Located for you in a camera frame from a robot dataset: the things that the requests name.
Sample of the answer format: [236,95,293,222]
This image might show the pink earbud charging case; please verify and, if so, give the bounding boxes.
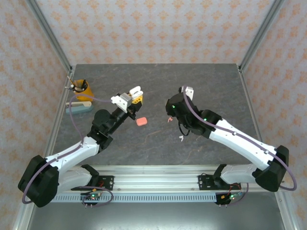
[135,116,148,127]

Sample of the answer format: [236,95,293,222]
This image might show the orange pen cup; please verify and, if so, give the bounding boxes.
[73,80,95,102]

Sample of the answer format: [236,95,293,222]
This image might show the grey metal panel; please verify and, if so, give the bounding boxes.
[25,201,285,230]

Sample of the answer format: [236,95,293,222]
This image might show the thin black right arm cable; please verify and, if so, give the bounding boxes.
[177,121,191,138]

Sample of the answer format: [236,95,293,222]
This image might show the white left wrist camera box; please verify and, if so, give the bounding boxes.
[110,92,133,113]

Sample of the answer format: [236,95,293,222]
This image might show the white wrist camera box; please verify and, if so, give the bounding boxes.
[110,92,133,113]
[178,85,194,99]

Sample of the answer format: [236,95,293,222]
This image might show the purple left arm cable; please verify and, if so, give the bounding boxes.
[22,95,114,208]

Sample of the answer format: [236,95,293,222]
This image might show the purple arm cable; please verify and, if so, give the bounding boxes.
[182,85,298,208]
[22,95,114,208]

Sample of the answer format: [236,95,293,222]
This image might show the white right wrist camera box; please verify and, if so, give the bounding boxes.
[178,85,194,99]

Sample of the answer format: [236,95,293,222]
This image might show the aluminium table side rail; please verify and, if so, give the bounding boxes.
[37,66,76,174]
[238,66,275,173]

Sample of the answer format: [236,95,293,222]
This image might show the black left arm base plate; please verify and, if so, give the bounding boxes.
[91,175,115,191]

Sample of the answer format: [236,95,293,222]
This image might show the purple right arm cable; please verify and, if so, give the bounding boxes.
[182,85,298,208]

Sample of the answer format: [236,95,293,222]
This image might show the aluminium rail beam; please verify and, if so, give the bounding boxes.
[25,164,288,193]

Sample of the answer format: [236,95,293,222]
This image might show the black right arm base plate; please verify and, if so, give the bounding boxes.
[198,174,218,192]

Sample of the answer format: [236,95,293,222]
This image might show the slotted grey cable duct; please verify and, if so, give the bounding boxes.
[54,194,218,203]

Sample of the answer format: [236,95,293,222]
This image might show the aluminium frame post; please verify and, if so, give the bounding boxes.
[238,0,287,72]
[25,0,74,74]

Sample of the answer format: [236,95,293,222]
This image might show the aluminium frame leg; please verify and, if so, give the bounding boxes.
[12,191,38,230]
[274,191,297,230]

